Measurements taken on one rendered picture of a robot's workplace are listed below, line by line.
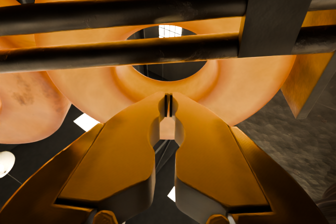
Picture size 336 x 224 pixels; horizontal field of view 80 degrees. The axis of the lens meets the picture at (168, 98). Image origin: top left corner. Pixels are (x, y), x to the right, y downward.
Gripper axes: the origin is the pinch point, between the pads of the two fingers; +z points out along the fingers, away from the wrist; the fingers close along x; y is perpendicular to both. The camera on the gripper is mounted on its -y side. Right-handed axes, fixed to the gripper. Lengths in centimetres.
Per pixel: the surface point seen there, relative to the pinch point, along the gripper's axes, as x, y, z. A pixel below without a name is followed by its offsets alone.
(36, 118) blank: -10.8, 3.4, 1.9
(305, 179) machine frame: 36, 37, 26
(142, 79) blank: -2.2, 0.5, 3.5
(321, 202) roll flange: 31.6, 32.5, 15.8
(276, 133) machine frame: 26.0, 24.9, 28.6
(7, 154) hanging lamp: -325, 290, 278
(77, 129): -386, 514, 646
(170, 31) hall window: -15, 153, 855
